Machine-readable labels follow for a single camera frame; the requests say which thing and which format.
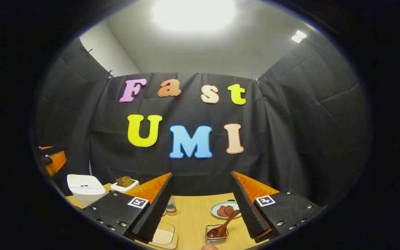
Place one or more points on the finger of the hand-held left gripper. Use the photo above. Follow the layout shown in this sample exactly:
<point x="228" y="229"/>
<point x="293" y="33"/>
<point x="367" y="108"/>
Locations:
<point x="57" y="161"/>
<point x="46" y="148"/>

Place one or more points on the white toaster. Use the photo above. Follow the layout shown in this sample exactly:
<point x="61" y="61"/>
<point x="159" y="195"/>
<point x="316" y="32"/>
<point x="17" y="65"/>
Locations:
<point x="125" y="189"/>

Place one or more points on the brown bread slice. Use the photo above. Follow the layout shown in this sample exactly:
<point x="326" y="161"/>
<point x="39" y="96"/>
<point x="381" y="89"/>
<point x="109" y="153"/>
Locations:
<point x="124" y="181"/>

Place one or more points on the red meat slice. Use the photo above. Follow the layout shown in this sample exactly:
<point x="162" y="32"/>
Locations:
<point x="222" y="211"/>
<point x="230" y="210"/>

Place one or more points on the large ceiling light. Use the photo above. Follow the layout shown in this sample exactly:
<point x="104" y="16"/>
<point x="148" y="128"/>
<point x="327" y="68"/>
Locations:
<point x="194" y="14"/>

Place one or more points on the white rice cooker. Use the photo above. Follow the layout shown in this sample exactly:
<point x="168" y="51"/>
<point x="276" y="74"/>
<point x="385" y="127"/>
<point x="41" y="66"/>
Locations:
<point x="85" y="189"/>

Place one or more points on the pale green plate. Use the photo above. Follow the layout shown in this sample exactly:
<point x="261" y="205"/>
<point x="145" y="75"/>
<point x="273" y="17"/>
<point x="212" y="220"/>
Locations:
<point x="215" y="210"/>

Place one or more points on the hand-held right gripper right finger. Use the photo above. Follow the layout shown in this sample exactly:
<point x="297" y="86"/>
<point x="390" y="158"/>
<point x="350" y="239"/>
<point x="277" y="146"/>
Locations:
<point x="247" y="208"/>

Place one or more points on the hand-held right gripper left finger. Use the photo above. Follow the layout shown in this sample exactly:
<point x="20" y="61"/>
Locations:
<point x="156" y="208"/>

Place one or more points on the clear plastic bottle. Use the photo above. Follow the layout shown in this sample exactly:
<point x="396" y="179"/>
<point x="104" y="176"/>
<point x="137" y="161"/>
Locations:
<point x="171" y="207"/>

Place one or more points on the brown wooden spoon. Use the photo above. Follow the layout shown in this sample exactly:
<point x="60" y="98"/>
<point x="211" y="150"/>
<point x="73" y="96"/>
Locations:
<point x="221" y="230"/>

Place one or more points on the small ceiling light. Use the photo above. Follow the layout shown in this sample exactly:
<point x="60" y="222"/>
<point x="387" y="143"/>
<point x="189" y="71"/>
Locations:
<point x="299" y="36"/>

